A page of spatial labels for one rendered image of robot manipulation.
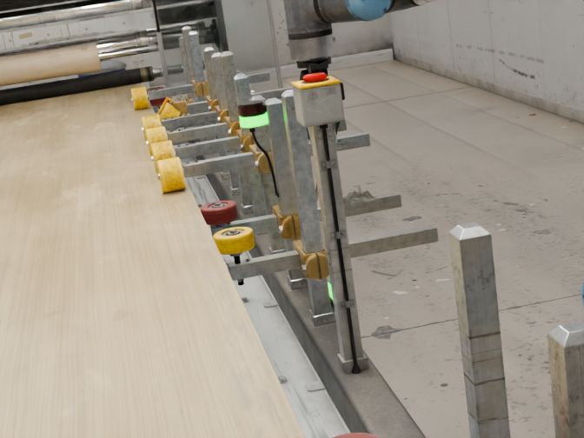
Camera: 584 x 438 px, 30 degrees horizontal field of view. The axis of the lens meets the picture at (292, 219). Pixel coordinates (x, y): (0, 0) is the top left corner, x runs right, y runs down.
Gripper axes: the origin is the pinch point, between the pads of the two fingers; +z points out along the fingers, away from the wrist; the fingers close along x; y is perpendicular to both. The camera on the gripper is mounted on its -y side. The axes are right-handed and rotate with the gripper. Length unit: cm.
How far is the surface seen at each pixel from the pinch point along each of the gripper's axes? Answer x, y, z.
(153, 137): -32, -85, 4
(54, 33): -59, -264, -20
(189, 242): -31.4, 10.2, 11.0
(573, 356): -9, 142, -8
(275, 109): -7.6, -7.8, -9.7
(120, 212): -44, -26, 11
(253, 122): -13.0, -6.6, -7.8
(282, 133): -7.1, -7.8, -4.3
